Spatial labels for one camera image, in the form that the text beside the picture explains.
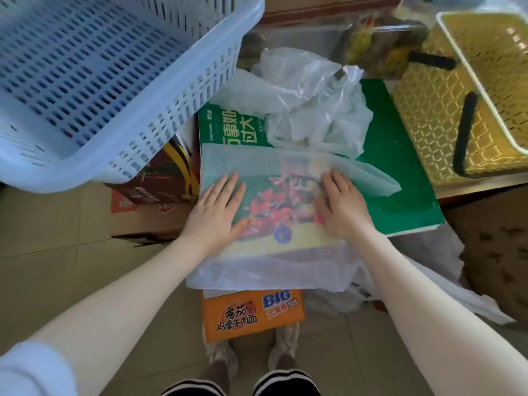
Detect person's left hand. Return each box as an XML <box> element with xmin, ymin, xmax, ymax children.
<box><xmin>181</xmin><ymin>173</ymin><xmax>248</xmax><ymax>253</ymax></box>

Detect person's right hand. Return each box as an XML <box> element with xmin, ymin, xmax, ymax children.
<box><xmin>314</xmin><ymin>168</ymin><xmax>378</xmax><ymax>246</ymax></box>

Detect translucent white plastic bag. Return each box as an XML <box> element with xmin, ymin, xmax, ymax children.
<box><xmin>186</xmin><ymin>143</ymin><xmax>403</xmax><ymax>293</ymax></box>

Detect person's right forearm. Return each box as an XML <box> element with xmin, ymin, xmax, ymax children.
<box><xmin>342</xmin><ymin>227</ymin><xmax>528</xmax><ymax>396</ymax></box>

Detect person's left forearm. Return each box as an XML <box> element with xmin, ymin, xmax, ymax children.
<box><xmin>23</xmin><ymin>232</ymin><xmax>232</xmax><ymax>396</ymax></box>

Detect colourful red-printed food packet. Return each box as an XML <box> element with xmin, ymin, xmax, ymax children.
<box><xmin>231</xmin><ymin>158</ymin><xmax>347</xmax><ymax>256</ymax></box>

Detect dark printed cardboard box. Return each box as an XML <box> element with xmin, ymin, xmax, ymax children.
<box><xmin>104</xmin><ymin>134</ymin><xmax>204</xmax><ymax>207</ymax></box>

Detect green cardboard box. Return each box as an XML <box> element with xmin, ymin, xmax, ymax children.
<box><xmin>197</xmin><ymin>78</ymin><xmax>446</xmax><ymax>239</ymax></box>

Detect plain brown cardboard carton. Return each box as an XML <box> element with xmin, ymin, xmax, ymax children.
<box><xmin>109</xmin><ymin>189</ymin><xmax>199</xmax><ymax>249</ymax></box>

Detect crumpled clear plastic bag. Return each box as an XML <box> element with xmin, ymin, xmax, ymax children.
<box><xmin>251</xmin><ymin>47</ymin><xmax>374</xmax><ymax>160</ymax></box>

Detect orange noodle box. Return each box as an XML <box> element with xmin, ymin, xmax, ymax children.
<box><xmin>201</xmin><ymin>288</ymin><xmax>308</xmax><ymax>343</ymax></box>

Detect person's left beige shoe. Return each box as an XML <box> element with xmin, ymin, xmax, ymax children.
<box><xmin>203</xmin><ymin>325</ymin><xmax>241</xmax><ymax>369</ymax></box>

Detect person's beige shoe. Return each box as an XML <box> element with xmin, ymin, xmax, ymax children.
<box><xmin>267</xmin><ymin>321</ymin><xmax>307</xmax><ymax>369</ymax></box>
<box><xmin>203</xmin><ymin>325</ymin><xmax>241</xmax><ymax>369</ymax></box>

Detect person's right beige shoe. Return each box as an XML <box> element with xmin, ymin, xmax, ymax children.
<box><xmin>267</xmin><ymin>321</ymin><xmax>307</xmax><ymax>369</ymax></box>

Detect translucent grey plastic bin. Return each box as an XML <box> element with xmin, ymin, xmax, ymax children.
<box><xmin>243</xmin><ymin>17</ymin><xmax>351</xmax><ymax>75</ymax></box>

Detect brown patterned cushion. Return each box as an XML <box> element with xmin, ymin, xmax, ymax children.
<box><xmin>445</xmin><ymin>197</ymin><xmax>528</xmax><ymax>329</ymax></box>

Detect clear bag of snacks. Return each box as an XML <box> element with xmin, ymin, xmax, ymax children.
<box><xmin>333</xmin><ymin>9</ymin><xmax>432</xmax><ymax>81</ymax></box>

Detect blue slotted plastic basket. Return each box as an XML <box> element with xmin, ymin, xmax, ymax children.
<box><xmin>0</xmin><ymin>0</ymin><xmax>266</xmax><ymax>194</ymax></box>

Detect black white-striped shorts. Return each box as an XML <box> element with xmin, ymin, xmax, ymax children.
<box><xmin>160</xmin><ymin>368</ymin><xmax>315</xmax><ymax>396</ymax></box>

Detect brown cardboard box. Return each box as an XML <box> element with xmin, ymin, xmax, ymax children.
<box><xmin>259</xmin><ymin>0</ymin><xmax>407</xmax><ymax>28</ymax></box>

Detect white shirt sleeve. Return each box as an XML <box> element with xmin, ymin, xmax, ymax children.
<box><xmin>0</xmin><ymin>340</ymin><xmax>80</xmax><ymax>396</ymax></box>

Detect yellow plastic basket black handles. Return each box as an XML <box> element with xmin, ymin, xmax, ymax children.
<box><xmin>392</xmin><ymin>11</ymin><xmax>528</xmax><ymax>187</ymax></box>

